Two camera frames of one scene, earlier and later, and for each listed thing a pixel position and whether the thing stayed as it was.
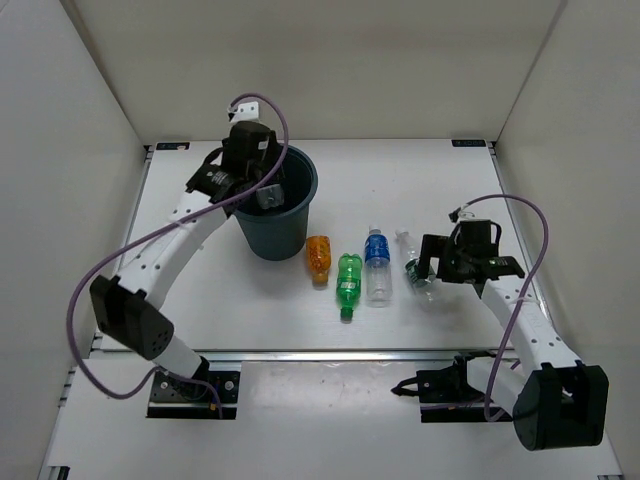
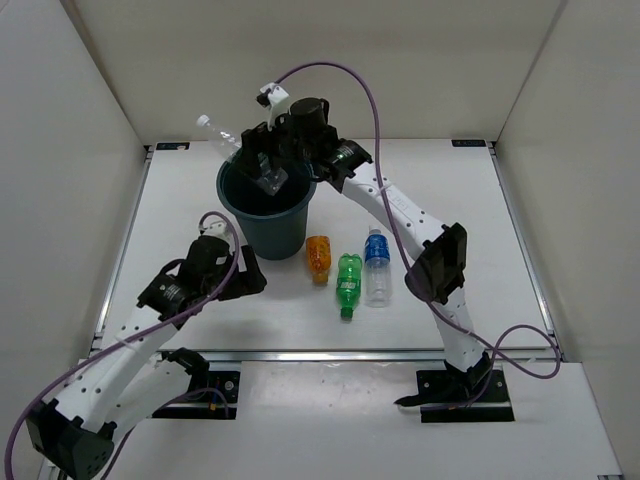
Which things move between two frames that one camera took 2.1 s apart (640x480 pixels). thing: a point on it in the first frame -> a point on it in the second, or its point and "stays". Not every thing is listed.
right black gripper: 439,247 -> 261,139
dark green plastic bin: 280,233 stays
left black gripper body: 270,156 -> 215,282
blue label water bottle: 379,276 stays
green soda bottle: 348,284 stays
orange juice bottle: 318,250 stays
